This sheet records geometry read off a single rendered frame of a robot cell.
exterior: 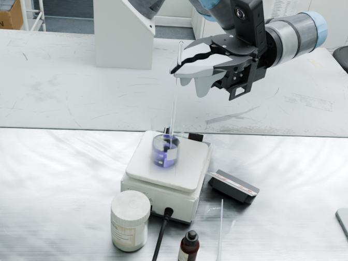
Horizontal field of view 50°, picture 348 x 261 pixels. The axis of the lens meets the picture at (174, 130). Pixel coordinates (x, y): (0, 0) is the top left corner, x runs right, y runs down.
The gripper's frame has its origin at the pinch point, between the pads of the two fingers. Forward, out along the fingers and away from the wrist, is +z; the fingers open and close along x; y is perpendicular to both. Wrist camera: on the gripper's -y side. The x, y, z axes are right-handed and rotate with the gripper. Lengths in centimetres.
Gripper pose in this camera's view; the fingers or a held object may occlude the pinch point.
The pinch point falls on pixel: (179, 66)
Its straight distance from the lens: 54.4
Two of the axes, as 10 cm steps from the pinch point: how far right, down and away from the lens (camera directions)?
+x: -6.4, -5.2, 5.6
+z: -7.6, 3.5, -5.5
